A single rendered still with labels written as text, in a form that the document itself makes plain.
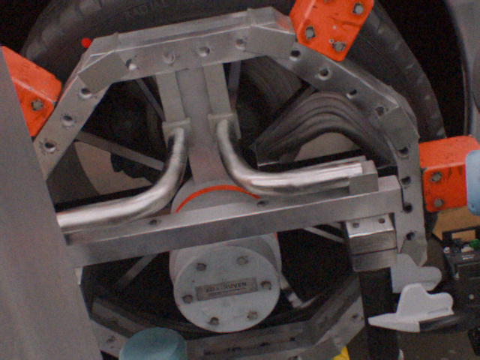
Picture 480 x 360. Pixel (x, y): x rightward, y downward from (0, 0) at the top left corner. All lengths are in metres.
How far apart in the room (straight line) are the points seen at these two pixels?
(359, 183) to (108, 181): 2.31
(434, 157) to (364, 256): 0.28
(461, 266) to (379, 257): 0.09
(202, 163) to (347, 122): 0.23
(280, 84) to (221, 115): 0.38
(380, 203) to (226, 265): 0.20
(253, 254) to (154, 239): 0.13
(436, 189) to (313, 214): 0.28
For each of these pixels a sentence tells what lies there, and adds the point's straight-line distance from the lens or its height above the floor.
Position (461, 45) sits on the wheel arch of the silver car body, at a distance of 1.35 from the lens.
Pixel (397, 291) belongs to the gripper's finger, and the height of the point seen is 0.84.
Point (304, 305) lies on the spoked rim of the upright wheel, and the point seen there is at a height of 0.63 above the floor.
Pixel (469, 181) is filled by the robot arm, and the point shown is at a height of 0.97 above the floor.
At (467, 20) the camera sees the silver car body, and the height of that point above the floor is 0.99.
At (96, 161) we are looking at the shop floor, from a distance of 3.35.
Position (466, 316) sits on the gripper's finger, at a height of 0.84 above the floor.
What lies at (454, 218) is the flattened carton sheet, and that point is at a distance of 2.64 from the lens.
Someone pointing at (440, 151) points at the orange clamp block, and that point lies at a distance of 1.20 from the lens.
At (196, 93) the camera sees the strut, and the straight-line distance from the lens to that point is 1.08.
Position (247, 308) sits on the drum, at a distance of 1.06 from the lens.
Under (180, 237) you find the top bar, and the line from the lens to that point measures 0.94.
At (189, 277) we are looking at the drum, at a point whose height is 0.88.
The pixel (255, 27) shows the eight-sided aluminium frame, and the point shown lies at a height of 1.12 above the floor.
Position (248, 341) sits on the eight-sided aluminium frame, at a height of 0.61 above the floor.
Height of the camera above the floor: 1.47
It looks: 29 degrees down
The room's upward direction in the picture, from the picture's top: 11 degrees counter-clockwise
